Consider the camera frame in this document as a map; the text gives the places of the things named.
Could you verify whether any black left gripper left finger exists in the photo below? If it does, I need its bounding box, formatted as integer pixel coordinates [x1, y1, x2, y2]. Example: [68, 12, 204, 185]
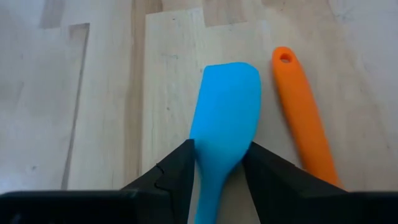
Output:
[121, 139, 196, 224]

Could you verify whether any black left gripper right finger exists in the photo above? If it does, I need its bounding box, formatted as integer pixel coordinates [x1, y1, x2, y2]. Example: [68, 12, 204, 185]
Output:
[242, 141, 348, 224]

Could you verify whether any cyan small spatula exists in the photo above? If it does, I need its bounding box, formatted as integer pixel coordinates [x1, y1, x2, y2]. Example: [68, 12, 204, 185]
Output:
[188, 62, 262, 224]

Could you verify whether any orange small spatula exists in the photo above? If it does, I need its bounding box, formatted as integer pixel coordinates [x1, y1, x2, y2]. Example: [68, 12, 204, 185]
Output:
[271, 46, 345, 191]

